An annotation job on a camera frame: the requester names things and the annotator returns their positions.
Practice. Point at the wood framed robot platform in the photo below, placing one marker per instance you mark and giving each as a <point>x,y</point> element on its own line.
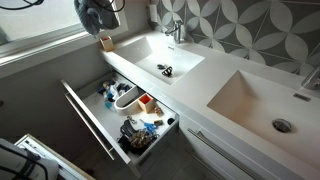
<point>66,166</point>

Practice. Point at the small black round object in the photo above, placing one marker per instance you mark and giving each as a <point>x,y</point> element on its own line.
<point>171,121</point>

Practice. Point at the white oval dish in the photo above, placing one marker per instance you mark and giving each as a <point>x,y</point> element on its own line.
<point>126,100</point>

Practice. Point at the wooden box orange inside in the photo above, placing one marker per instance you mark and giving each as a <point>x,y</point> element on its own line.
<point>146,103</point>

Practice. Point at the chrome sink drain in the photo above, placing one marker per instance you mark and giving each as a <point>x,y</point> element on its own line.
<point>282,125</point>

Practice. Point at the small wooden cup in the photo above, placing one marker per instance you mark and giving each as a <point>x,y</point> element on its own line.
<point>107,44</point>

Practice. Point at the white rectangular sink basin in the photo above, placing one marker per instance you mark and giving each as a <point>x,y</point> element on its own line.
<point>260,106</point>
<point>160,56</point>

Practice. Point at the dark blue pouch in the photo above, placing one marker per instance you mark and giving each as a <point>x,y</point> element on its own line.
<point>101,90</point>

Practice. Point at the black yellow small card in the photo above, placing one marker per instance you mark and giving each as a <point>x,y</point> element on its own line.
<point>158,122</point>

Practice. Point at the white wall plate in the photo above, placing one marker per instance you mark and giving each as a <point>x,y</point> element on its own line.
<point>153,13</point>

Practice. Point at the blue knitted towel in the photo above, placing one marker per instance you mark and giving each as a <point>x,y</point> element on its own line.
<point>96,16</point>

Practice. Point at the small metal scissors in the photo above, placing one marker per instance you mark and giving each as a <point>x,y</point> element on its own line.
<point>132,120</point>

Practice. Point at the camouflage fabric scrunchie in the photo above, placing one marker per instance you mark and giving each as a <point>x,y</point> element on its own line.
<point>140,138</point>

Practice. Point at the chrome faucet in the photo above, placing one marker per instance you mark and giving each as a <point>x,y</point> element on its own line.
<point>311,80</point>
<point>178,31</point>

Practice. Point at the closed white vanity drawer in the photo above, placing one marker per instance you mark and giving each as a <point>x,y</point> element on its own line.
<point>206,146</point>

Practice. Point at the black sink drain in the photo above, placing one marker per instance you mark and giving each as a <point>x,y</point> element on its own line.
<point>167,71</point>

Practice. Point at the open white vanity drawer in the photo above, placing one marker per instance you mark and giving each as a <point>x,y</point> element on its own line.
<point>106,123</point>

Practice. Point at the small blue bottle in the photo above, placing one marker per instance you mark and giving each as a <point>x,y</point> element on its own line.
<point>108,105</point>

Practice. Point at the white window sill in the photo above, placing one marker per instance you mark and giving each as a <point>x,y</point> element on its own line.
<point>40,50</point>

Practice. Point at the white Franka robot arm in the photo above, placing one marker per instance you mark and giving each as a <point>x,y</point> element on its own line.
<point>20,163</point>

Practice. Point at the dark sink drain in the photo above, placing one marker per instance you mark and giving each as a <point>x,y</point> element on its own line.
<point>161,66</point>

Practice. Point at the white framed window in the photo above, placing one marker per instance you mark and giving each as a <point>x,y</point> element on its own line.
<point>33,16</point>

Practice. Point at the beige twine bundle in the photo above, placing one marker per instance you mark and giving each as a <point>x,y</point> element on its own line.
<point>158,111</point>

